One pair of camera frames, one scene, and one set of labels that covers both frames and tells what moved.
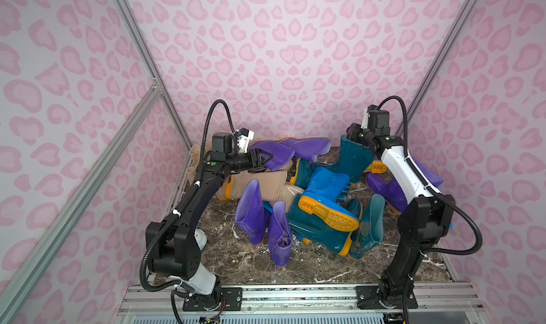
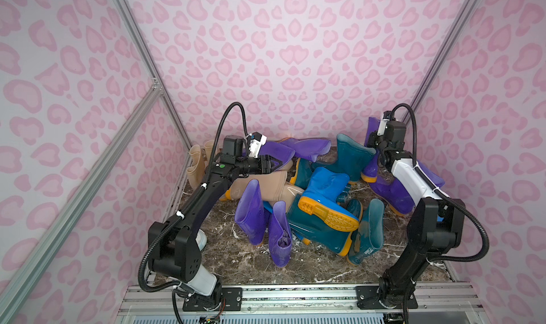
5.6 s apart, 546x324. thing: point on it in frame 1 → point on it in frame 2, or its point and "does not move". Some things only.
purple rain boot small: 436,180 → 370,173
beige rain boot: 274,185 does not move
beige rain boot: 194,153 does not move
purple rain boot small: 389,188 does not move
